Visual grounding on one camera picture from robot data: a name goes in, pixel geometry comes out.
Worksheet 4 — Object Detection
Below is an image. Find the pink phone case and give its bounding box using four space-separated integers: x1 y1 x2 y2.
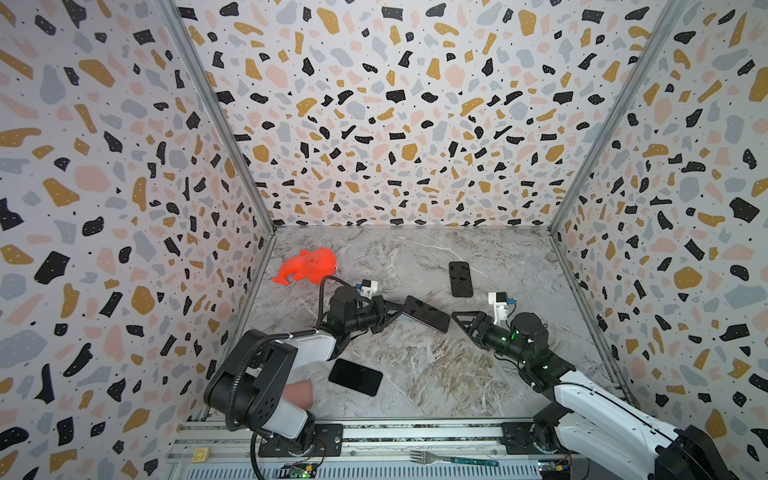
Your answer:
282 380 314 410

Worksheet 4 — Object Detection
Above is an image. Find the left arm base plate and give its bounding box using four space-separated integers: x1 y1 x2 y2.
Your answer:
258 421 344 459

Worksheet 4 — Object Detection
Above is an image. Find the black phone case camera cutout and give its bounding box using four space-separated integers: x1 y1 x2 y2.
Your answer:
448 261 474 298

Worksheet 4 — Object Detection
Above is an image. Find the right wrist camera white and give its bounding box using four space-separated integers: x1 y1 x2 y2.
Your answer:
488 292 517 325

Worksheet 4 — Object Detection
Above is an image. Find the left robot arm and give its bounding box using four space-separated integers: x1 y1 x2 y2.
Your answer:
204 284 405 450

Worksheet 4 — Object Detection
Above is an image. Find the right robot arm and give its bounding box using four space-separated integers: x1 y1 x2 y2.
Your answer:
452 311 735 479

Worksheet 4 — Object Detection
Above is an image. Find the silver fork green handle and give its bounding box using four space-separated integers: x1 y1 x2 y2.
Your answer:
409 451 500 468

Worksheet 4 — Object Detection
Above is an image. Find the black phone case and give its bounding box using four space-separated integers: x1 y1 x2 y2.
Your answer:
403 296 451 334

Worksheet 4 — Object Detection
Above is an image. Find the black corrugated cable left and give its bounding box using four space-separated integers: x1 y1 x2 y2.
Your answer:
223 274 355 480

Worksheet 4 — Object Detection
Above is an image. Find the left circuit board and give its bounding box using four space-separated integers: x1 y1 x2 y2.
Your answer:
277 463 318 479

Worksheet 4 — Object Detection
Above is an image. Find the red plush toy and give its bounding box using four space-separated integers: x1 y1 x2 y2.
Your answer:
271 248 337 285

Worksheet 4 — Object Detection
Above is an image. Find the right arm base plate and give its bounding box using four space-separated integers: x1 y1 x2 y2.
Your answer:
499 421 566 455

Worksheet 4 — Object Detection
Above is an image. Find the yellow sticker tag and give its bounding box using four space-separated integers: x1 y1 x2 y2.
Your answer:
191 447 210 464

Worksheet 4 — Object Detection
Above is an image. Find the circuit board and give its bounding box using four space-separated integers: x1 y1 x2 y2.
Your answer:
277 463 318 479
537 460 571 480

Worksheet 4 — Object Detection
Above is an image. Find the aluminium rail frame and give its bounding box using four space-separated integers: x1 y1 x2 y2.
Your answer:
161 418 685 480

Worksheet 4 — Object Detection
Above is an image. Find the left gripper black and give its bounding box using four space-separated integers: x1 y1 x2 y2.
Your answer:
342 297 402 335

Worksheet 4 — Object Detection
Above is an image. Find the right circuit board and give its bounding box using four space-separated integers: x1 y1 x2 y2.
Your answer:
537 460 571 480

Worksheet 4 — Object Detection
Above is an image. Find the black phone left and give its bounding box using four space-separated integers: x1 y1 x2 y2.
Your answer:
328 358 383 397

